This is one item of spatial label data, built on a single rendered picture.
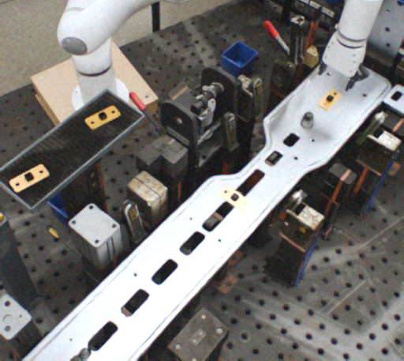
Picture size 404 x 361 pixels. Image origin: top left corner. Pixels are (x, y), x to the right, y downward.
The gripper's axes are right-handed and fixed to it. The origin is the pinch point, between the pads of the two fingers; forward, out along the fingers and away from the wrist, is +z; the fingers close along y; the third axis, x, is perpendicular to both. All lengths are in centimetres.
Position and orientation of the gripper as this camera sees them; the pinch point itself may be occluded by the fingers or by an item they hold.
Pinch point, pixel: (335, 78)
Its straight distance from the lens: 170.1
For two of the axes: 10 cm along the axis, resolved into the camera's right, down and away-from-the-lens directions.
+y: 7.6, 5.5, -3.3
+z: -0.7, 5.8, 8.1
